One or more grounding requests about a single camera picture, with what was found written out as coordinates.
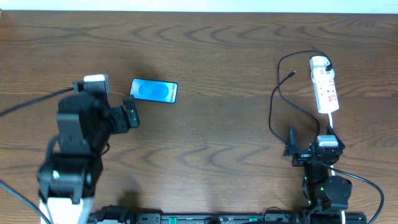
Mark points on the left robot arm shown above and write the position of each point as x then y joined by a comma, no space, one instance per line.
73,163

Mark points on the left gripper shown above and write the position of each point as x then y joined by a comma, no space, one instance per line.
131,111

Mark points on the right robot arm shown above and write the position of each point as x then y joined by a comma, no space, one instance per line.
326,193

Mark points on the blue Galaxy smartphone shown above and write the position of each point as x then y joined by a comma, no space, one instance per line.
154,90

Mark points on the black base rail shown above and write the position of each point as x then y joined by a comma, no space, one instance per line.
123,215

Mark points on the white power strip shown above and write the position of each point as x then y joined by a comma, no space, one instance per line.
324,85

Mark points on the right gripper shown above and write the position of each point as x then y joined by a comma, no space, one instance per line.
304,157

